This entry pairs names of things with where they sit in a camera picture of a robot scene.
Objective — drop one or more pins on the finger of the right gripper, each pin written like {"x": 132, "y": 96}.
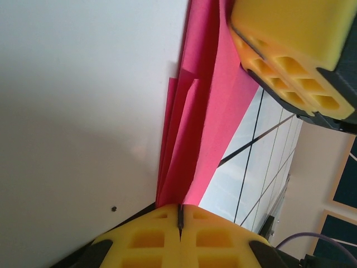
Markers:
{"x": 265, "y": 75}
{"x": 293, "y": 28}

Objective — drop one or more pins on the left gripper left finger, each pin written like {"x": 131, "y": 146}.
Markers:
{"x": 139, "y": 245}

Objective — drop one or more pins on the aluminium table side rail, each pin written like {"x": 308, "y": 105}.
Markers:
{"x": 280, "y": 201}

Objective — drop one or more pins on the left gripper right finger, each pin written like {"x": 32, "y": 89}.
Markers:
{"x": 223, "y": 245}

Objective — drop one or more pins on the pink square paper sheet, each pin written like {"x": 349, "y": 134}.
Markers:
{"x": 217, "y": 117}

